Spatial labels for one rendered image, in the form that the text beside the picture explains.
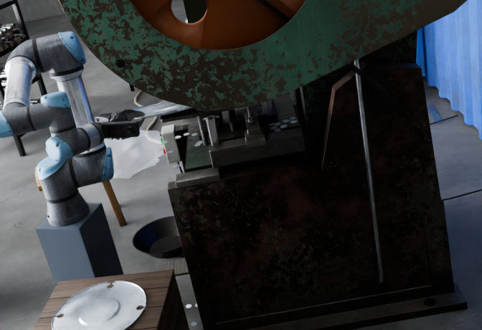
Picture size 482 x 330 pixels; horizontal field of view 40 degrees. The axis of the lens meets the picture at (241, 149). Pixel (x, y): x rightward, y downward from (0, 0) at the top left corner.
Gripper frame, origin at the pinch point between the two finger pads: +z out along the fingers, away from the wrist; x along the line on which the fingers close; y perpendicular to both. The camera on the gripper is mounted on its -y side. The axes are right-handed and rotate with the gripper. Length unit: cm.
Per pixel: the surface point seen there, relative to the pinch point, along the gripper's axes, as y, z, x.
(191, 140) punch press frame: -1.5, 19.5, 14.6
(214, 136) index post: -22.8, 7.2, 6.9
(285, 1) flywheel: -57, 2, -35
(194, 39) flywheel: -36.9, -12.4, -27.8
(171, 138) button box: 16.6, 27.9, 18.0
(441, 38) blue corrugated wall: -19, 216, 17
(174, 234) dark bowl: 46, 51, 75
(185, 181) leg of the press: -18.6, -4.7, 18.3
